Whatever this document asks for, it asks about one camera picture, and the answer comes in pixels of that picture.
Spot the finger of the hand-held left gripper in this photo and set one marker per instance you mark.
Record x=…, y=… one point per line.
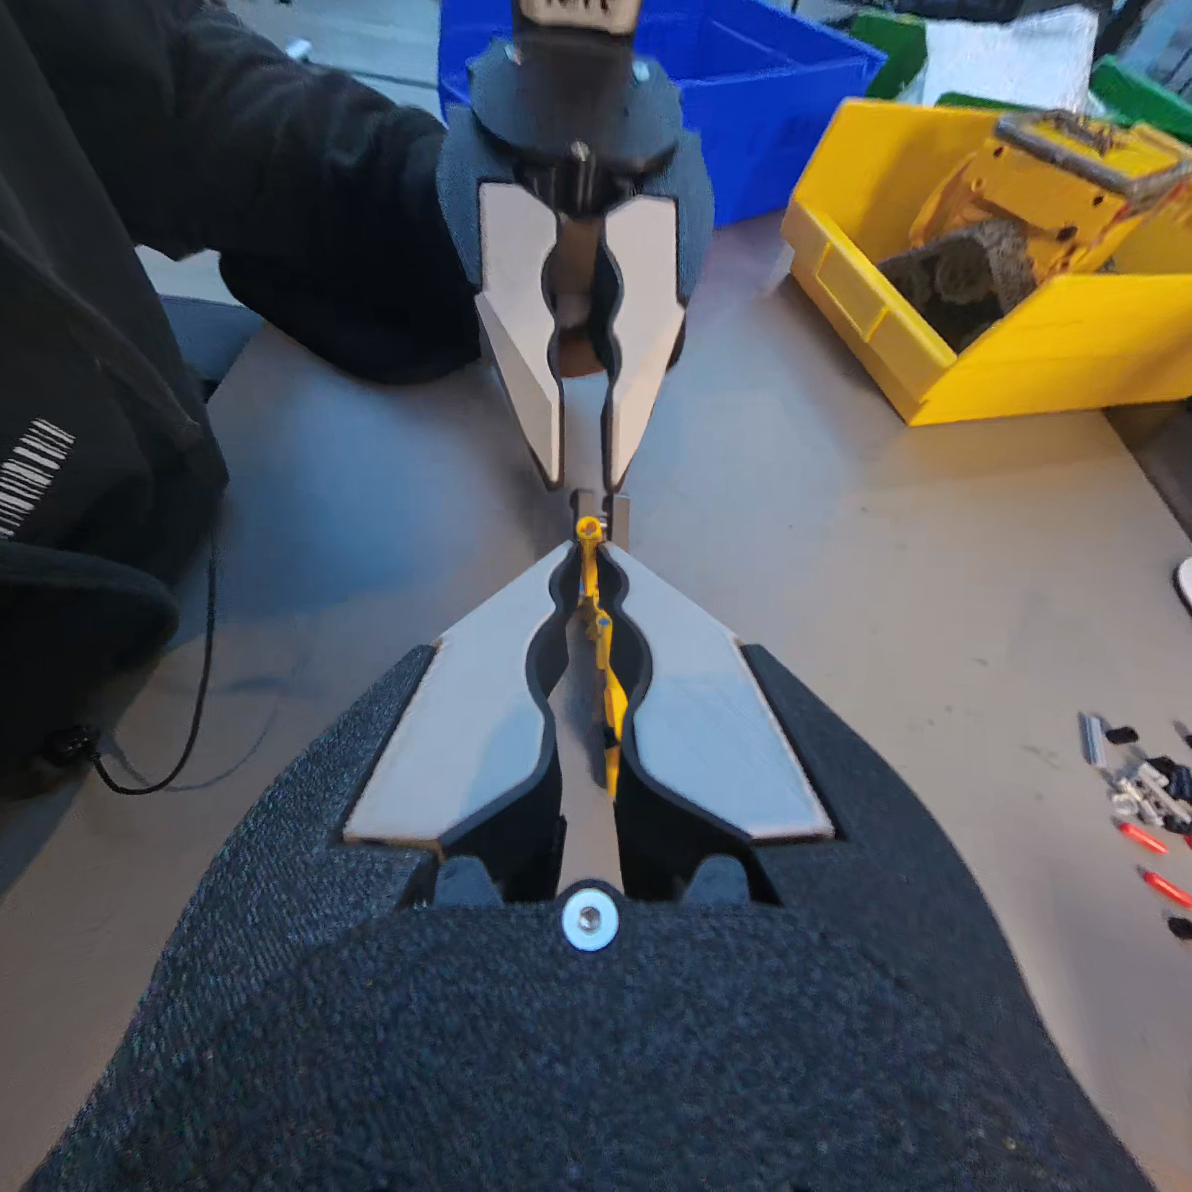
x=652, y=299
x=513, y=280

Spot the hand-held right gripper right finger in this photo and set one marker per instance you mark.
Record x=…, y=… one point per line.
x=727, y=736

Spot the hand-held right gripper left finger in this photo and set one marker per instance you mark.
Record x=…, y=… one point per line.
x=466, y=736

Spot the grey and yellow brick assembly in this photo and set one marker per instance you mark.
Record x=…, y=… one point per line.
x=622, y=522

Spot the yellow plastic bin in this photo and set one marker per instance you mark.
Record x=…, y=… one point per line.
x=1025, y=373

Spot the yellow tracked brick vehicle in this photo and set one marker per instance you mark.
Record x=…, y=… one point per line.
x=1043, y=187

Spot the person's left forearm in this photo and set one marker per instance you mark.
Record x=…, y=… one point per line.
x=280, y=187

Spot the grey desk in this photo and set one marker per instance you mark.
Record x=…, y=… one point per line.
x=885, y=560

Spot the person's left hand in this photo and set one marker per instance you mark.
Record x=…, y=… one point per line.
x=579, y=360

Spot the blue plastic bin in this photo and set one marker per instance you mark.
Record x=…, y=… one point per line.
x=764, y=113

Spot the grey fabric seat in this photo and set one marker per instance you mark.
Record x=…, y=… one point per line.
x=205, y=336

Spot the green plastic bin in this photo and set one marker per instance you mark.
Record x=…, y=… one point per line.
x=890, y=48

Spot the pile of small brick pins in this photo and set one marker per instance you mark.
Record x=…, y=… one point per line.
x=1146, y=793

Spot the clear plastic bags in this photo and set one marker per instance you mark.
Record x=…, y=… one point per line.
x=1007, y=56

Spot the person's black hoodie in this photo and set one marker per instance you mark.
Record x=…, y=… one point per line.
x=74, y=373

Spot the white rounded base plate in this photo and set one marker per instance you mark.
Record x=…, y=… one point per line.
x=1185, y=587

